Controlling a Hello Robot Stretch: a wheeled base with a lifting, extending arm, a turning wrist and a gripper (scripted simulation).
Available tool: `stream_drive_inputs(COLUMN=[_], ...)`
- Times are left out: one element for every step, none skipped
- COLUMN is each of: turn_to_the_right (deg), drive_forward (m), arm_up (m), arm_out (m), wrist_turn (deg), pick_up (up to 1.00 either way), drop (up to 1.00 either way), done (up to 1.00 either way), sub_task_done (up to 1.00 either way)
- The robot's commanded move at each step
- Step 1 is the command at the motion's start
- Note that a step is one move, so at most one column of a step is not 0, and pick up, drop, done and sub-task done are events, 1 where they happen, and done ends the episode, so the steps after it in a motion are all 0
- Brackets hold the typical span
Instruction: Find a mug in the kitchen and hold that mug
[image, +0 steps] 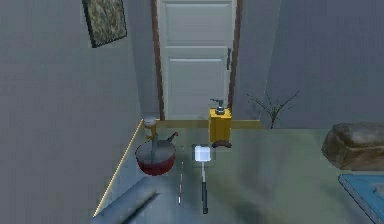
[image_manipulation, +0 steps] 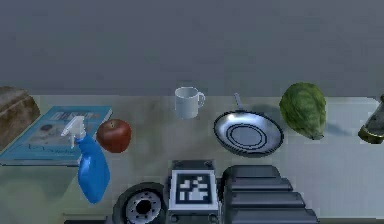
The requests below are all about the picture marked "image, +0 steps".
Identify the yellow soap dispenser bottle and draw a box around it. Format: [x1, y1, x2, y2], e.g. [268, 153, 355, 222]
[208, 97, 233, 144]

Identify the small dark brown dish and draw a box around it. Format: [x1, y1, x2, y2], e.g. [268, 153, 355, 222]
[212, 140, 233, 149]

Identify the pepper shaker with silver cap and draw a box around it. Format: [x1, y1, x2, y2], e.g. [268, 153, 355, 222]
[143, 116, 158, 141]

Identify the white panelled room door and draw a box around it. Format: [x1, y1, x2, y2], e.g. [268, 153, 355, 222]
[150, 0, 244, 122]

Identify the red pan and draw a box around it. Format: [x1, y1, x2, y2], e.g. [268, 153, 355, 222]
[134, 131, 179, 177]

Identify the bare twig house plant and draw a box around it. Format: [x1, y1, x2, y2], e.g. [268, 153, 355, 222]
[246, 91, 300, 130]

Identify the grey paper towel roll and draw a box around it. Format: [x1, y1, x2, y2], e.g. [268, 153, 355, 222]
[89, 181, 158, 224]

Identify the brown bread loaf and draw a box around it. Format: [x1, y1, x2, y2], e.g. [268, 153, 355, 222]
[321, 122, 384, 172]

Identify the blue book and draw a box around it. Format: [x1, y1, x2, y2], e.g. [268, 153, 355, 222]
[338, 173, 384, 224]

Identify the white spatula with black handle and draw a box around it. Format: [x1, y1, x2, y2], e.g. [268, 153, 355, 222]
[193, 145, 212, 215]

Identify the framed wall picture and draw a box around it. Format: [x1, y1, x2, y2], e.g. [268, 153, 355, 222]
[81, 0, 128, 49]

